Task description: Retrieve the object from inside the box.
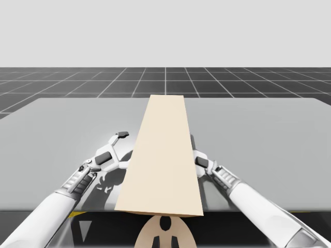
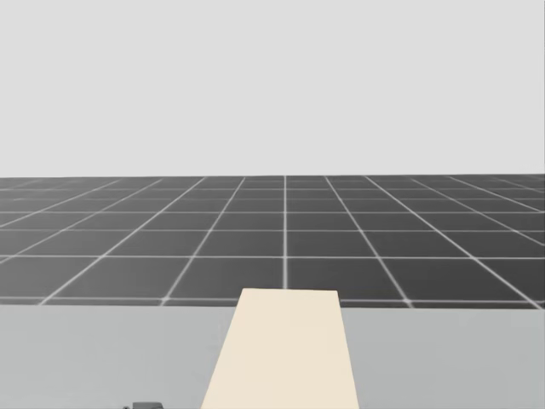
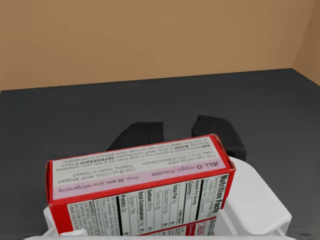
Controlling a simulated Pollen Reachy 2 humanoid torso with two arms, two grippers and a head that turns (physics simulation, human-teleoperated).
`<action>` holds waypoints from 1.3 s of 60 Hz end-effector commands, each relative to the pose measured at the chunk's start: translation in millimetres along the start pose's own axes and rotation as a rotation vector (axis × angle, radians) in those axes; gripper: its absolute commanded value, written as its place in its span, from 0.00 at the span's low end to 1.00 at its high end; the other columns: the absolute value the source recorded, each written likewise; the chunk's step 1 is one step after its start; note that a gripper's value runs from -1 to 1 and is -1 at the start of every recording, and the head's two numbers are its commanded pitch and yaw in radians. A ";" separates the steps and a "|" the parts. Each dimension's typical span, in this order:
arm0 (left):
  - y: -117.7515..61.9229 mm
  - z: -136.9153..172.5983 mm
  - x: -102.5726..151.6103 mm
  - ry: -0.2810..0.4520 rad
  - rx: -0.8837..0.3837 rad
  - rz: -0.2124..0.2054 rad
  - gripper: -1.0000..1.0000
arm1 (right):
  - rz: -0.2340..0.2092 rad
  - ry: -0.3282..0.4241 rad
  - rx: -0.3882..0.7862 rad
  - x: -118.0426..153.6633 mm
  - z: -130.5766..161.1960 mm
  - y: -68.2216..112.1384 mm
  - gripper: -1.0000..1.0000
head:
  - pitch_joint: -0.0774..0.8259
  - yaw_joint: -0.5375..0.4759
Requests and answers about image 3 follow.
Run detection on red and white carton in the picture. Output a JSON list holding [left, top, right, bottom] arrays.
[[45, 133, 237, 237]]

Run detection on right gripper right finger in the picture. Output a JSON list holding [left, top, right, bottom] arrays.
[[190, 114, 293, 236]]

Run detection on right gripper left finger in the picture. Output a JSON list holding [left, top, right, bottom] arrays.
[[42, 121, 165, 237]]

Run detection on tall board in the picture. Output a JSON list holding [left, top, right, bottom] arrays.
[[0, 0, 320, 92]]

